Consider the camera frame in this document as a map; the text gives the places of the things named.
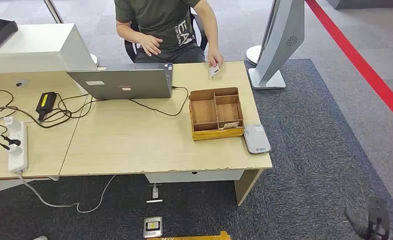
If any person's right hand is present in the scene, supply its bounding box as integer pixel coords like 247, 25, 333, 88
137, 33, 164, 58

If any person's left hand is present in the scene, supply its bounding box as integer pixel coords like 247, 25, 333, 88
207, 47, 225, 69

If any person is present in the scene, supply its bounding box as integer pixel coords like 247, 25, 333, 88
114, 0, 225, 79

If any grey card reader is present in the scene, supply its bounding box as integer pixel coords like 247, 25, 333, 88
242, 123, 272, 155

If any white round stanchion base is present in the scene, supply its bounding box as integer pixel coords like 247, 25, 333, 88
245, 44, 264, 66

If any grey laptop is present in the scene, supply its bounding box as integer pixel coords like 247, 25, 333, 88
66, 62, 174, 101

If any wooden compartment organizer box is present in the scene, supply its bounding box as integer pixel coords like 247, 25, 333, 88
188, 87, 245, 142

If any grey kiosk stand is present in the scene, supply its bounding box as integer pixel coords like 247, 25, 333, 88
247, 0, 306, 90

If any grey metal pole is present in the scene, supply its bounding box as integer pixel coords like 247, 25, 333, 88
43, 0, 65, 25

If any white desk cabinet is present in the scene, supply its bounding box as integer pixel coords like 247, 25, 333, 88
0, 23, 98, 74

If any black power adapter yellow label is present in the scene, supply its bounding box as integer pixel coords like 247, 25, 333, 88
35, 91, 58, 122

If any white under-desk drawer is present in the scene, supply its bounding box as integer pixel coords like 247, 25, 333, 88
144, 169, 245, 184

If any wooden desk side panel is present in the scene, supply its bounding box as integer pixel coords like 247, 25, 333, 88
233, 168, 264, 207

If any dark grey carpet mat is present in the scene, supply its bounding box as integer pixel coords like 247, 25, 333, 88
0, 58, 393, 240

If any floor outlet with white plug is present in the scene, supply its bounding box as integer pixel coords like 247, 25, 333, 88
145, 183, 164, 204

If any black plug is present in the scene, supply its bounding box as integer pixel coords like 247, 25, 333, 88
1, 134, 22, 149

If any white plug adapter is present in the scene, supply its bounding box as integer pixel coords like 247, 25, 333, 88
8, 144, 24, 157

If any white power strip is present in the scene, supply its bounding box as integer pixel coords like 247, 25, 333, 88
7, 120, 29, 174

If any yellow taped wooden plank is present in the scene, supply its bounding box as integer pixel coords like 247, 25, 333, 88
146, 230, 232, 240

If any silver floor socket box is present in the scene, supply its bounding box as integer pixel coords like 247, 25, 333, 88
142, 216, 164, 239

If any black laptop charger cable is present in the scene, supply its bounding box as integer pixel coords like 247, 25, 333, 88
55, 86, 190, 117

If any black tangled mains cord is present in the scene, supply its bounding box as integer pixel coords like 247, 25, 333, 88
0, 90, 95, 130

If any white power strip cable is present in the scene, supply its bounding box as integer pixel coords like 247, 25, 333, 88
17, 172, 117, 214

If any white desk frame panel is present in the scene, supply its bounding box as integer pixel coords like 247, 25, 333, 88
0, 176, 60, 196

